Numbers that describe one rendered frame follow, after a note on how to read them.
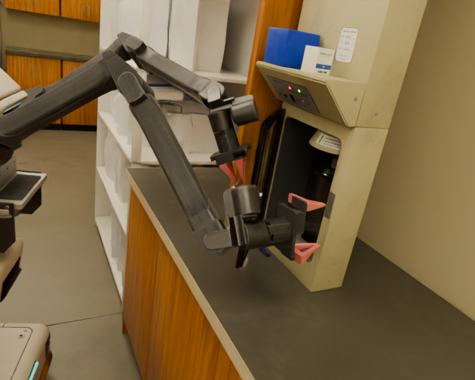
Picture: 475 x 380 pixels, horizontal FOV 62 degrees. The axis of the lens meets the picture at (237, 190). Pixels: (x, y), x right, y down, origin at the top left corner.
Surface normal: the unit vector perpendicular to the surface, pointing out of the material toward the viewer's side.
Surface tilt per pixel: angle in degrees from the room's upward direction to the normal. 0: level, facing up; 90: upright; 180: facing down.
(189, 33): 96
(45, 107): 64
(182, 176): 60
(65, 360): 0
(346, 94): 90
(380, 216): 90
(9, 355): 0
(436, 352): 0
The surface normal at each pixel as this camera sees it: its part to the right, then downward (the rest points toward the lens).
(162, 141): -0.10, -0.18
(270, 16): 0.44, 0.39
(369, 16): -0.88, 0.03
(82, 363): 0.15, -0.92
